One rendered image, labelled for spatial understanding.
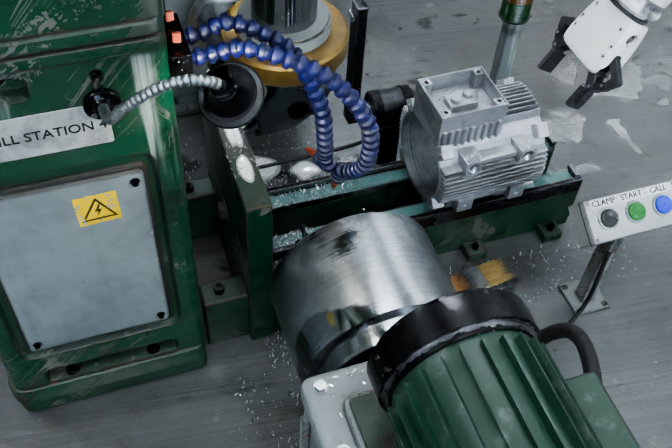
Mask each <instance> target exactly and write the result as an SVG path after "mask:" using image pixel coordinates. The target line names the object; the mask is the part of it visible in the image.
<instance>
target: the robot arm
mask: <svg viewBox="0 0 672 448"><path fill-rule="evenodd" d="M671 2H672V0H595V1H594V2H593V3H591V4H590V5H589V6H588V7H587V8H586V9H585V10H584V11H583V12H582V13H581V14H580V15H579V16H578V17H577V18H576V17H569V16H562V17H561V19H560V22H559V25H558V29H557V30H556V31H555V38H554V41H553V42H552V44H551V45H552V49H551V50H550V51H549V52H548V53H547V54H546V56H545V57H544V58H543V59H542V60H541V62H540V63H539V64H538V65H537V67H538V68H539V69H541V70H543V71H546V72H549V73H551V72H552V71H553V69H554V68H555V67H556V66H557V65H558V64H559V63H560V62H561V60H562V59H563V58H564V57H565V55H566V54H565V53H564V51H568V50H571V51H572V52H573V53H574V54H575V56H576V57H577V58H578V59H579V60H580V62H581V63H582V64H583V65H584V66H585V68H586V69H587V70H588V75H587V79H586V84H585V86H583V85H580V86H579V87H578V88H577V90H576V91H575V92H574V93H573V94H572V95H571V96H570V97H569V98H568V100H567V101H566V102H565V104H566V105H567V106H568V107H571V108H574V109H580V108H581V107H582V106H583V105H584V104H585V103H586V102H587V101H588V100H589V99H590V98H591V97H592V95H593V94H594V93H600V92H609V91H610V90H613V89H615V88H618V87H621V86H622V85H623V79H622V70H621V68H622V66H623V65H624V64H625V63H626V62H627V60H628V59H629V58H630V57H631V55H632V54H633V53H634V51H635V50H636V49H637V47H638V46H639V44H640V43H641V41H642V40H643V38H644V36H645V34H646V33H647V31H648V27H647V26H646V25H647V23H648V20H650V21H652V22H653V21H654V20H658V19H659V18H660V17H661V13H662V11H663V10H664V9H665V8H666V7H667V6H668V5H669V4H670V3H671ZM647 19H648V20H647ZM569 26H570V27H569ZM596 76H597V77H596ZM595 77H596V81H595ZM604 78H607V79H609V80H608V81H606V82H604ZM594 81H595V83H594Z"/></svg>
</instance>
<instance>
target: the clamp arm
mask: <svg viewBox="0 0 672 448"><path fill-rule="evenodd" d="M368 12H369V7H368V5H367V3H366V2H365V0H352V6H351V9H349V12H348V16H349V18H350V19H351V20H350V33H349V46H348V59H347V72H346V81H348V82H349V83H350V84H351V89H355V90H357V91H358V92H359V97H360V96H361V86H362V75H363V65H364V54H365V44H366V33H367V23H368ZM343 115H344V117H345V119H346V121H347V123H348V124H354V123H358V122H357V121H356V120H355V118H354V116H353V114H352V113H350V111H349V110H348V106H345V105H344V111H343Z"/></svg>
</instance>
